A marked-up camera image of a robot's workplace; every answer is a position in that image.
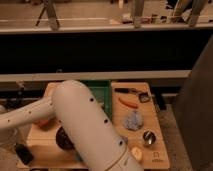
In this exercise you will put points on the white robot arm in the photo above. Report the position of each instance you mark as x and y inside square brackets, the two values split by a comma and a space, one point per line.
[84, 121]

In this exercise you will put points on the green tray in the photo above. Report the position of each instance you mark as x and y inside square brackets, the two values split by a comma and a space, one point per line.
[102, 92]

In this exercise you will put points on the orange carrot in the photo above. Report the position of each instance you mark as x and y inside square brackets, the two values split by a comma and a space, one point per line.
[128, 103]

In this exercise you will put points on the grey blue cloth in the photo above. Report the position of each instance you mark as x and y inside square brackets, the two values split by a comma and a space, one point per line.
[133, 121]

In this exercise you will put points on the small metal cup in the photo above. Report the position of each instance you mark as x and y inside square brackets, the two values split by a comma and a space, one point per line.
[149, 138]

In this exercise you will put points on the dark bowl with beans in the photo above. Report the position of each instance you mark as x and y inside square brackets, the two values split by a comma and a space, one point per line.
[62, 140]

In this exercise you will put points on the orange red object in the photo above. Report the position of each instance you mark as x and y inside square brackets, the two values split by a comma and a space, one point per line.
[41, 123]

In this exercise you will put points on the yellow banana slice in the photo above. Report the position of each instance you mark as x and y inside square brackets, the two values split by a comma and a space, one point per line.
[137, 153]

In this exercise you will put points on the grey panel at right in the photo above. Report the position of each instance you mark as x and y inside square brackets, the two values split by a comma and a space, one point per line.
[193, 110]

